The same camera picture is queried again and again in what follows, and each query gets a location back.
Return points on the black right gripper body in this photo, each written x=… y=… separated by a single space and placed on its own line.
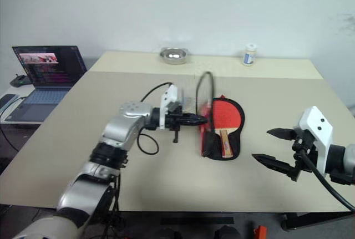
x=305 y=150

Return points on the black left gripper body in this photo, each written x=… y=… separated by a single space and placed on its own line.
x=175 y=111

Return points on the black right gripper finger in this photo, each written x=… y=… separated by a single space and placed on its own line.
x=283 y=134
x=277 y=164

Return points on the black paddle case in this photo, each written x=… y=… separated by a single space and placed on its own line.
x=237 y=144

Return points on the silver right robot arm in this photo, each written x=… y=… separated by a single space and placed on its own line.
x=344 y=158

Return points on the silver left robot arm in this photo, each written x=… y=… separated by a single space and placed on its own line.
x=122 y=131

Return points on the red table tennis paddle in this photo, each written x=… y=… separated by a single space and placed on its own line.
x=226 y=114

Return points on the stainless steel bowl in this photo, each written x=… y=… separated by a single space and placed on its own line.
x=173 y=55

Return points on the black table leg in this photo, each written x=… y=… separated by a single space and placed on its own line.
x=310 y=219

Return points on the small orange object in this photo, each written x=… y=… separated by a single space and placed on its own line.
x=260 y=233

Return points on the small white capped bottle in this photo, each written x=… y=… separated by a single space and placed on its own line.
x=250 y=56

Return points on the dark rounded shape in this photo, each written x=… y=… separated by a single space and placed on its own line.
x=227 y=233

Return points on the black flat bar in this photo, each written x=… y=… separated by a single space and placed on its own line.
x=197 y=220

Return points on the open grey laptop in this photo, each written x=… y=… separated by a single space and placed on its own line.
x=47 y=78

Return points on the black handheld controller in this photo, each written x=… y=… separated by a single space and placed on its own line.
x=20 y=80

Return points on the dark flat phone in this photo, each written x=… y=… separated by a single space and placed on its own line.
x=7 y=101

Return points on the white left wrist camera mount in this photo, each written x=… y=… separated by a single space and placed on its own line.
x=169 y=96

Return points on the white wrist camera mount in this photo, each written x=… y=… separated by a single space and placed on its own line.
x=169 y=96
x=319 y=131

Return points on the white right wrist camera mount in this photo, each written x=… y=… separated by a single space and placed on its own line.
x=319 y=131

